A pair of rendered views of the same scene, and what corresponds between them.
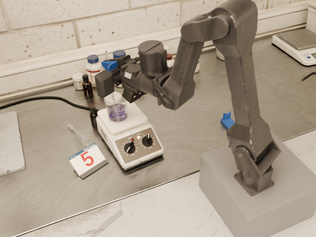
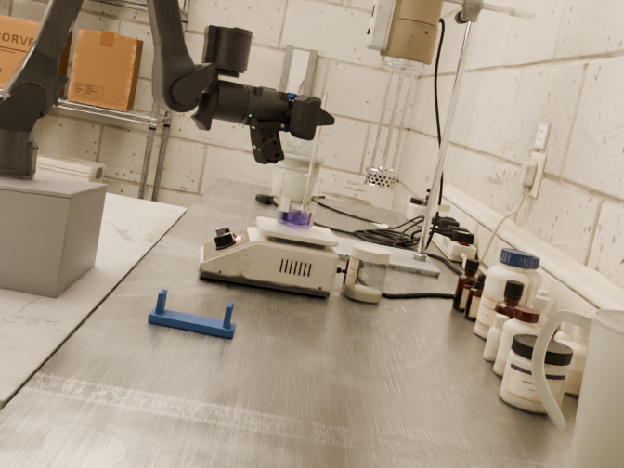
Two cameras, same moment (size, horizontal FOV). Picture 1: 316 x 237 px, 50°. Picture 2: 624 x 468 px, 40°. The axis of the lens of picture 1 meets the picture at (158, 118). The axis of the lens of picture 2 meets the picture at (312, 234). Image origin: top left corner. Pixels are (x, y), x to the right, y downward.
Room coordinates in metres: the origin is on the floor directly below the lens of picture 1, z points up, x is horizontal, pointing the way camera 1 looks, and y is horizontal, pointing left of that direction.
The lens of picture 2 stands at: (1.25, -1.13, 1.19)
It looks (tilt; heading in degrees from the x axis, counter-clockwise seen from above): 9 degrees down; 109
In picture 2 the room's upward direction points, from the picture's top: 11 degrees clockwise
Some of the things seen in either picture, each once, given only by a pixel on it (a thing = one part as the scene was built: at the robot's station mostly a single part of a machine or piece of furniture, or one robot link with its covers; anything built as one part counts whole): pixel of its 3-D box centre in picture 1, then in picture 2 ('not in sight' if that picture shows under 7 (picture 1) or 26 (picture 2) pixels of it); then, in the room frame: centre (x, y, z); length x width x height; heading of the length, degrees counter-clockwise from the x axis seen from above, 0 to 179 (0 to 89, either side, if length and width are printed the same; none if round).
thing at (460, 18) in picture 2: not in sight; (466, 9); (0.88, 0.62, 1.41); 0.25 x 0.11 x 0.05; 22
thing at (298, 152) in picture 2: not in sight; (297, 161); (0.39, 1.12, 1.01); 0.14 x 0.14 x 0.21
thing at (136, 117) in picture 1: (122, 116); (295, 231); (0.80, 0.11, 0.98); 0.12 x 0.12 x 0.01; 27
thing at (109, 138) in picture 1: (127, 132); (274, 255); (0.78, 0.09, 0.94); 0.22 x 0.13 x 0.08; 27
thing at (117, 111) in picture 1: (115, 106); (298, 201); (0.79, 0.12, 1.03); 0.07 x 0.06 x 0.08; 112
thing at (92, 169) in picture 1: (88, 160); not in sight; (0.68, 0.20, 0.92); 0.09 x 0.06 x 0.04; 132
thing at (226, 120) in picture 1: (233, 123); (194, 312); (0.82, -0.24, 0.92); 0.10 x 0.03 x 0.04; 18
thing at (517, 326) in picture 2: (168, 65); (519, 343); (1.17, -0.05, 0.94); 0.05 x 0.05 x 0.09
